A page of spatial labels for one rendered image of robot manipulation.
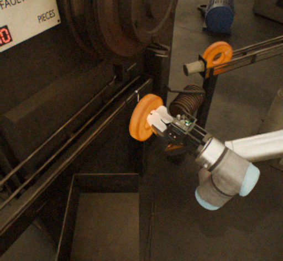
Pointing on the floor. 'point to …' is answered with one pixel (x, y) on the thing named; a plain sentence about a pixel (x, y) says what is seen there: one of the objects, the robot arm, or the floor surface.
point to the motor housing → (188, 104)
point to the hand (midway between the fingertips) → (147, 113)
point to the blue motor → (219, 13)
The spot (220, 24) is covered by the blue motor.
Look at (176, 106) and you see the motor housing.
